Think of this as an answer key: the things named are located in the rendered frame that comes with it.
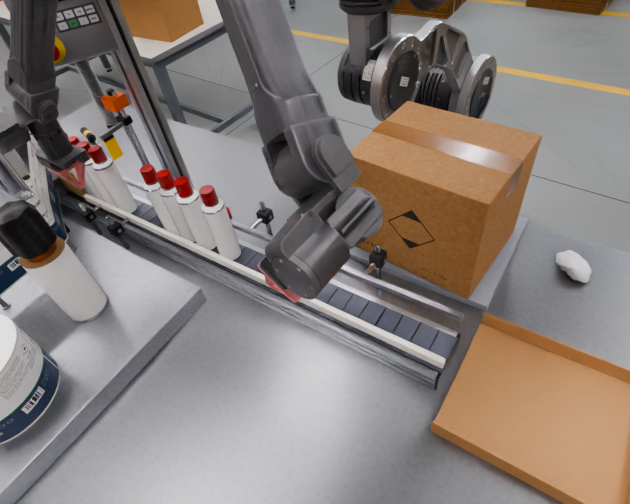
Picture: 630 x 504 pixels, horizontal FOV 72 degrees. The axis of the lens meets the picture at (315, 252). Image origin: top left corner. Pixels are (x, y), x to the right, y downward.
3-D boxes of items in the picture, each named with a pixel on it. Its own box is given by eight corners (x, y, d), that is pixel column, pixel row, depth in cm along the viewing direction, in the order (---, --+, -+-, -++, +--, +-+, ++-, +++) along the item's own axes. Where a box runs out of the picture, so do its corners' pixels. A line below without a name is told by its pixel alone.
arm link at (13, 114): (56, 101, 82) (23, 69, 82) (-3, 130, 76) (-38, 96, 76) (65, 138, 92) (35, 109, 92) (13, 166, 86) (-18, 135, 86)
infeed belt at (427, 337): (-2, 167, 156) (-9, 158, 153) (19, 155, 160) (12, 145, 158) (439, 382, 82) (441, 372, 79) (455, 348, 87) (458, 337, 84)
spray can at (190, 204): (194, 248, 110) (163, 184, 95) (208, 235, 112) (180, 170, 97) (209, 255, 107) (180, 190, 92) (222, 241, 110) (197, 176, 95)
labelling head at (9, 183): (9, 203, 132) (-53, 129, 114) (46, 179, 139) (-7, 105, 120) (34, 217, 126) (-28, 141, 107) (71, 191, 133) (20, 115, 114)
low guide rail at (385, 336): (86, 201, 126) (82, 195, 125) (89, 198, 127) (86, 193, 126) (442, 369, 78) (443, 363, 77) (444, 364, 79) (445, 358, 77)
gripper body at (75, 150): (65, 172, 92) (46, 142, 87) (38, 161, 97) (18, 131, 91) (90, 156, 96) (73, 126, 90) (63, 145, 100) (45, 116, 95)
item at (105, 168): (116, 212, 123) (79, 151, 108) (130, 201, 126) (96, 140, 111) (128, 218, 121) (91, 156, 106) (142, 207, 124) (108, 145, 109)
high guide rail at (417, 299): (97, 172, 126) (95, 168, 125) (101, 169, 127) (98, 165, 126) (461, 322, 78) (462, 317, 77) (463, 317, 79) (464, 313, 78)
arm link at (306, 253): (333, 125, 42) (291, 154, 49) (254, 193, 37) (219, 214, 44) (401, 221, 45) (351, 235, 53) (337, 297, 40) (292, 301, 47)
